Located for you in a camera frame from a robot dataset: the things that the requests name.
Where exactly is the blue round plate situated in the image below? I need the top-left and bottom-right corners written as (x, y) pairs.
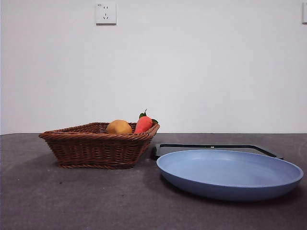
top-left (156, 149), bottom-right (304, 201)

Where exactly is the black rectangular tray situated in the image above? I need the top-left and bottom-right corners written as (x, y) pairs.
top-left (151, 143), bottom-right (284, 161)

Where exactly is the white wall socket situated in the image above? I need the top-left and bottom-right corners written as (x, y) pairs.
top-left (95, 2), bottom-right (118, 26)

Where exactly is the orange carrot with green leaves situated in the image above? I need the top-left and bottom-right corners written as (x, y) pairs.
top-left (134, 109), bottom-right (159, 134)

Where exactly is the brown wicker basket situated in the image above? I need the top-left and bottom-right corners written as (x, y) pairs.
top-left (38, 122), bottom-right (161, 169)

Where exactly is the yellow-brown potato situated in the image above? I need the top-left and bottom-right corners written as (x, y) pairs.
top-left (106, 119), bottom-right (133, 135)

